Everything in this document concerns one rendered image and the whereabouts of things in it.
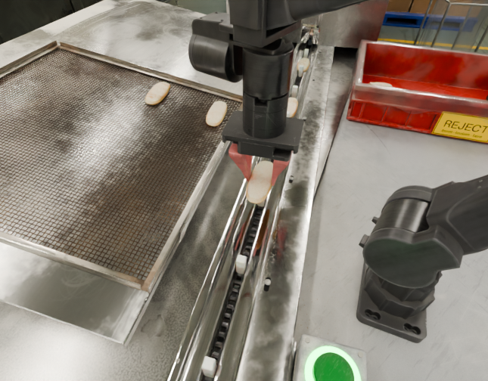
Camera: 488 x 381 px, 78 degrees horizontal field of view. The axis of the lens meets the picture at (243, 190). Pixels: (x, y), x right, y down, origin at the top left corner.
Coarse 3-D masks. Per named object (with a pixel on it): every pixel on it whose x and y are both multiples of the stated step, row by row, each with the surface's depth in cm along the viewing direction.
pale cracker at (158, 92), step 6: (156, 84) 69; (162, 84) 69; (168, 84) 70; (150, 90) 67; (156, 90) 67; (162, 90) 67; (168, 90) 69; (150, 96) 65; (156, 96) 65; (162, 96) 66; (150, 102) 64; (156, 102) 65
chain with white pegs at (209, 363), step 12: (300, 72) 92; (264, 204) 54; (252, 228) 51; (252, 240) 49; (240, 264) 43; (240, 276) 45; (240, 288) 43; (228, 300) 42; (228, 324) 40; (216, 336) 39; (204, 360) 34; (204, 372) 34
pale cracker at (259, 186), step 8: (256, 168) 49; (264, 168) 48; (272, 168) 49; (256, 176) 47; (264, 176) 47; (248, 184) 46; (256, 184) 46; (264, 184) 46; (248, 192) 45; (256, 192) 45; (264, 192) 45; (248, 200) 45; (256, 200) 44
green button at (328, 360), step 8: (328, 352) 31; (320, 360) 31; (328, 360) 31; (336, 360) 31; (344, 360) 31; (312, 368) 31; (320, 368) 30; (328, 368) 30; (336, 368) 30; (344, 368) 30; (312, 376) 30; (320, 376) 30; (328, 376) 30; (336, 376) 30; (344, 376) 30; (352, 376) 30
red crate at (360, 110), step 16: (368, 80) 94; (384, 80) 94; (400, 80) 94; (464, 96) 87; (480, 96) 87; (352, 112) 77; (368, 112) 75; (384, 112) 74; (400, 112) 73; (432, 112) 70; (400, 128) 75; (416, 128) 74; (432, 128) 73
